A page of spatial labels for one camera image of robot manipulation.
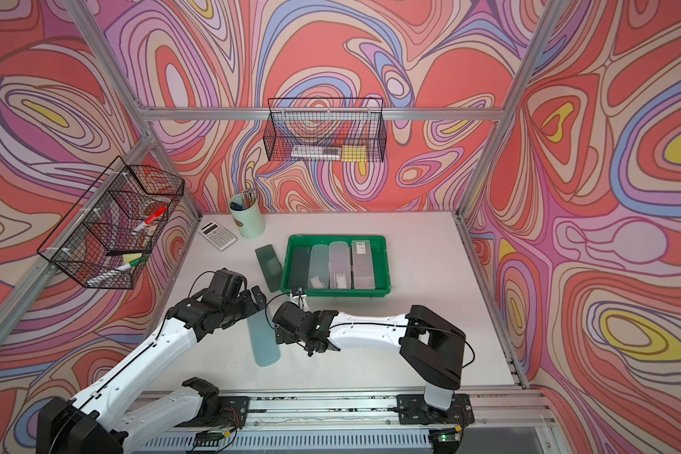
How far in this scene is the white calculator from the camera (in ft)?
3.62

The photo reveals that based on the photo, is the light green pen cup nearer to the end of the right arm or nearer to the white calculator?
the white calculator

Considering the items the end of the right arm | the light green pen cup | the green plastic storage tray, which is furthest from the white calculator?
the end of the right arm

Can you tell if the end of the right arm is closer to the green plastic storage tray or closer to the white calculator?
the green plastic storage tray

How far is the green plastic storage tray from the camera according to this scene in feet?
3.12

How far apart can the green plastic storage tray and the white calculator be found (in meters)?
0.25

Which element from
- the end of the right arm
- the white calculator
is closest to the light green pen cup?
the white calculator

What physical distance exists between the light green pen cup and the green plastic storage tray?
0.51 ft

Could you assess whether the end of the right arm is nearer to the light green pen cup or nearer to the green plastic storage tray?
the green plastic storage tray

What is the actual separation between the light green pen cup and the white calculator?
2.0 inches

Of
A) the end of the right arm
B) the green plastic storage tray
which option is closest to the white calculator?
the green plastic storage tray

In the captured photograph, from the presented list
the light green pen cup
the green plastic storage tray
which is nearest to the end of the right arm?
the green plastic storage tray

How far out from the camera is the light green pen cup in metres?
1.04

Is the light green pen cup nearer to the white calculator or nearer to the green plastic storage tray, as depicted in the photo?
the white calculator
